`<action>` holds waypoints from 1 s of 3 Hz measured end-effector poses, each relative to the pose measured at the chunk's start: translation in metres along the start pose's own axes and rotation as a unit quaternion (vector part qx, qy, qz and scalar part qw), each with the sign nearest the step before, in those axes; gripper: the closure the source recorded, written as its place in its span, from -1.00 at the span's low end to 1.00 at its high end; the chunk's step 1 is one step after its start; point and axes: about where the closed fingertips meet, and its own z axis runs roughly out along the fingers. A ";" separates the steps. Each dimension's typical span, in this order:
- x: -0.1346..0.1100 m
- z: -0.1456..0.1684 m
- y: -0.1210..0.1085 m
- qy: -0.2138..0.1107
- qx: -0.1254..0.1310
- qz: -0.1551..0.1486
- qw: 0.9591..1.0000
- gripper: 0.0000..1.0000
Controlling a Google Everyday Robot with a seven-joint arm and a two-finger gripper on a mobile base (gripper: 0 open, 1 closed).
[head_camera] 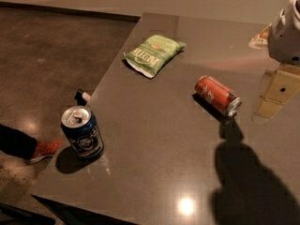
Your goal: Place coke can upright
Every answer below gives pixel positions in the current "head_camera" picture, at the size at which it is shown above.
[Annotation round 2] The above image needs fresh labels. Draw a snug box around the red sneaker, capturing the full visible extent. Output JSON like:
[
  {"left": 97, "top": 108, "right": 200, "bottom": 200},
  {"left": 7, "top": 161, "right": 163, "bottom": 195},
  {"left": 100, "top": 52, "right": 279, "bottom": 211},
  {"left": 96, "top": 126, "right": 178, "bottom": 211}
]
[{"left": 25, "top": 140, "right": 62, "bottom": 164}]

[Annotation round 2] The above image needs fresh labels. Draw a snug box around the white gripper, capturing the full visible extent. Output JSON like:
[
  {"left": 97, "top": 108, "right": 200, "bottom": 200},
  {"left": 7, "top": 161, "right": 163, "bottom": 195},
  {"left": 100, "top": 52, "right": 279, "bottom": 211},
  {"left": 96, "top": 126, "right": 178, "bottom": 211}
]
[{"left": 248, "top": 0, "right": 300, "bottom": 124}]

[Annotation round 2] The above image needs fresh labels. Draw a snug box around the red coke can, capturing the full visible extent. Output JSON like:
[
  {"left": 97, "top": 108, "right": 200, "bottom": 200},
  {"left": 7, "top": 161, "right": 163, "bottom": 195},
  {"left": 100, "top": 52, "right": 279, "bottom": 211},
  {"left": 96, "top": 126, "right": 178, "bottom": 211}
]
[{"left": 195, "top": 75, "right": 242, "bottom": 117}]

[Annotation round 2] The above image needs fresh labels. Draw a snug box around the blue beverage can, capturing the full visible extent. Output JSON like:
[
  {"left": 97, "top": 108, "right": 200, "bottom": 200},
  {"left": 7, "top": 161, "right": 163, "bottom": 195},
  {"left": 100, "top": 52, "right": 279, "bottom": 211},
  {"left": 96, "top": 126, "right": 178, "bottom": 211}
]
[{"left": 61, "top": 106, "right": 104, "bottom": 159}]

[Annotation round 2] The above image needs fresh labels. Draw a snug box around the green chip bag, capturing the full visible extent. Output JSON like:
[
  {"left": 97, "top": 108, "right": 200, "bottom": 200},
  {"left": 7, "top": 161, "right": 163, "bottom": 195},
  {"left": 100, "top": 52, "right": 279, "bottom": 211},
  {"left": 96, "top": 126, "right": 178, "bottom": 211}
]
[{"left": 124, "top": 35, "right": 186, "bottom": 79}]

